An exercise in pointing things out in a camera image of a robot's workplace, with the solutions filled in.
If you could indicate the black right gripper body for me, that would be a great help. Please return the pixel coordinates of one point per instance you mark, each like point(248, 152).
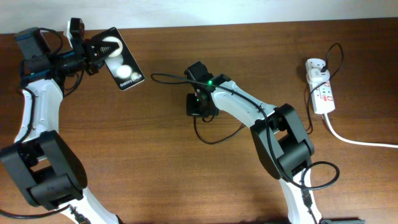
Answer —
point(196, 107)

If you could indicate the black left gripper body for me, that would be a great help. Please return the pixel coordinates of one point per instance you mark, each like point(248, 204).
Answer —
point(81, 60)

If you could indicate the black Galaxy smartphone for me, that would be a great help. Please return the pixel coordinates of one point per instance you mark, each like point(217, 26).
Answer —
point(121, 63)

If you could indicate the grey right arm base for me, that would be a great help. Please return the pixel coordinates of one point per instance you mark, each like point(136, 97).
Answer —
point(340, 221)

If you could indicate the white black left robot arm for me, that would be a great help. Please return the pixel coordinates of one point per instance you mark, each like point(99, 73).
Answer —
point(41, 164)

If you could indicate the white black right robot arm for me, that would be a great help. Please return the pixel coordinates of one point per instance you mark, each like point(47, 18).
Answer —
point(281, 141)

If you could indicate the white USB charger adapter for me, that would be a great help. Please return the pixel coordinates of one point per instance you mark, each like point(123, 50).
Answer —
point(315, 75)

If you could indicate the white power strip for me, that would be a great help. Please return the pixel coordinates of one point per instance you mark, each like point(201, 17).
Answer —
point(322, 97)

